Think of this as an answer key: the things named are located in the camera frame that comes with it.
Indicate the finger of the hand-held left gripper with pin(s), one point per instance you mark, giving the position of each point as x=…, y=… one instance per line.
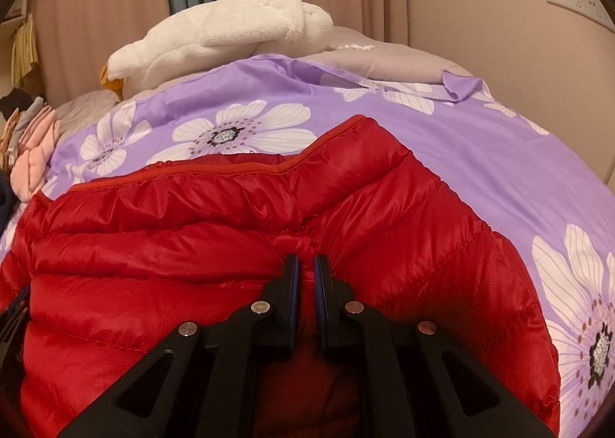
x=12, y=322

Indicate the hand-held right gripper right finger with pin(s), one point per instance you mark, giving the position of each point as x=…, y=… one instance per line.
x=319, y=289

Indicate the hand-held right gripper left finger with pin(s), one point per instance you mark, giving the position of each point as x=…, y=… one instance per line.
x=294, y=289

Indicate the red puffer jacket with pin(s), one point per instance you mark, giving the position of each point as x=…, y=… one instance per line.
x=192, y=236

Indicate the pink folded clothes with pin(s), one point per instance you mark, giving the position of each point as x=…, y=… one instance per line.
x=36, y=164

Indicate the navy blue garment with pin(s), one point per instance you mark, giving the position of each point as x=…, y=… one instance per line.
x=7, y=202

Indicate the purple floral bed sheet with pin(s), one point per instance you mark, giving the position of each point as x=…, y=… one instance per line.
x=432, y=154

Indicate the peach garment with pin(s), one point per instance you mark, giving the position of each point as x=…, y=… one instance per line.
x=8, y=140

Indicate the grey garment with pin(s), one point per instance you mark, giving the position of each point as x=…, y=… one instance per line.
x=26, y=123

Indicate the white goose plush toy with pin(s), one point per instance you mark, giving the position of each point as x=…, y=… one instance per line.
x=216, y=34

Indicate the striped pleated hanging cloth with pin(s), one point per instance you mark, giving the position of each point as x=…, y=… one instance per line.
x=24, y=53

